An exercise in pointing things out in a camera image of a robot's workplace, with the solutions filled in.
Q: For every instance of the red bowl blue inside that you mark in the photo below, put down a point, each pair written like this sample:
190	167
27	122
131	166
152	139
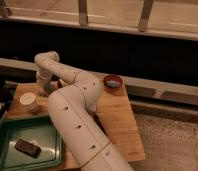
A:
112	81

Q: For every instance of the black phone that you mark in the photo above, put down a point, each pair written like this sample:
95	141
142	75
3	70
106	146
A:
27	148

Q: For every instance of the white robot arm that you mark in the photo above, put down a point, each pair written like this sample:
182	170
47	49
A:
68	109

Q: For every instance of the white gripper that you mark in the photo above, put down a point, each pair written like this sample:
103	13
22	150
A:
44	80

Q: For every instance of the black handled knife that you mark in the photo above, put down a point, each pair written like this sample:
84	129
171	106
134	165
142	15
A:
97	120

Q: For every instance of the green plastic tray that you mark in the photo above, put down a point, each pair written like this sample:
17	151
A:
36	130

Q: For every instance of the dark red bowl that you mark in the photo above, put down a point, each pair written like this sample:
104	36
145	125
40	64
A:
61	83

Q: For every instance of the white plastic cup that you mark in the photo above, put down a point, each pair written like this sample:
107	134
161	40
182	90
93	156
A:
29	101

